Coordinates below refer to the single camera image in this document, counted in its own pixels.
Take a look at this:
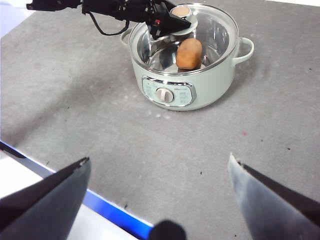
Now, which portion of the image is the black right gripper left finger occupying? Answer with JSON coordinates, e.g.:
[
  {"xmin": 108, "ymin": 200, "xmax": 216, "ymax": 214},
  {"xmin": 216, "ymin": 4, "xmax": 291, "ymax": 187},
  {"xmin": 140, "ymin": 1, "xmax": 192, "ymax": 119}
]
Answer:
[{"xmin": 0, "ymin": 156, "xmax": 91, "ymax": 240}]

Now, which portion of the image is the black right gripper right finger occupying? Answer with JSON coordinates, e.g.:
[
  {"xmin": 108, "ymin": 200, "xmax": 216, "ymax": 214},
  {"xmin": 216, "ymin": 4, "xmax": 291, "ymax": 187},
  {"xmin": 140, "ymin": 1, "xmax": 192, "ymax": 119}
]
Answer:
[{"xmin": 227, "ymin": 152, "xmax": 320, "ymax": 240}]

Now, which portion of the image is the brown potato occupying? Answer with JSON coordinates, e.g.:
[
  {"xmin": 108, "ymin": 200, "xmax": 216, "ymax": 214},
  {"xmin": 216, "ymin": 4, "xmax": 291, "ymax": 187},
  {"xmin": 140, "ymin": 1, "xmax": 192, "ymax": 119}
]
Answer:
[{"xmin": 176, "ymin": 38, "xmax": 203, "ymax": 70}]

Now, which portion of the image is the glass lid with green knob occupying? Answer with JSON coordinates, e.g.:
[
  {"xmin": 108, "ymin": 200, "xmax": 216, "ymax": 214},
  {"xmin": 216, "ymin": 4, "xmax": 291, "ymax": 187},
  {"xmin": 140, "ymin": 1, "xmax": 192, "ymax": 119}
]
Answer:
[{"xmin": 129, "ymin": 2, "xmax": 239, "ymax": 75}]

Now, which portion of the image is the pale green electric pot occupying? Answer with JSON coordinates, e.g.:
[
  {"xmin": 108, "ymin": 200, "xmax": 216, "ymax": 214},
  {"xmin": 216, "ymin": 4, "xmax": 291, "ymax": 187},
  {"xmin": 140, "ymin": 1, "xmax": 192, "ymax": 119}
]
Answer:
[{"xmin": 120, "ymin": 2, "xmax": 255, "ymax": 112}]

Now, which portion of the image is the blue table edge strip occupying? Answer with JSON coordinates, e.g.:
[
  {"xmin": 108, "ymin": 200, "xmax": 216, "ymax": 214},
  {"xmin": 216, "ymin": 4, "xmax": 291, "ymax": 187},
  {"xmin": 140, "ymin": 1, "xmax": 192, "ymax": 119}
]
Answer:
[{"xmin": 0, "ymin": 141, "xmax": 155, "ymax": 237}]

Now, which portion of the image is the black round cap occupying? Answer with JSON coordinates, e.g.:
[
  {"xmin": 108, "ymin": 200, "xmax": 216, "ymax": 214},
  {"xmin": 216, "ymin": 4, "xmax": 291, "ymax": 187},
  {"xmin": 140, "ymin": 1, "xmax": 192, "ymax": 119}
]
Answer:
[{"xmin": 149, "ymin": 219, "xmax": 187, "ymax": 240}]

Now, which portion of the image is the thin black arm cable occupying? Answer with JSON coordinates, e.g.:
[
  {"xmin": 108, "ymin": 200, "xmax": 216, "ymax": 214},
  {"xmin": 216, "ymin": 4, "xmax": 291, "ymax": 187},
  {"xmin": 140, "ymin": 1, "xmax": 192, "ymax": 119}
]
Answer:
[{"xmin": 88, "ymin": 11, "xmax": 131, "ymax": 36}]

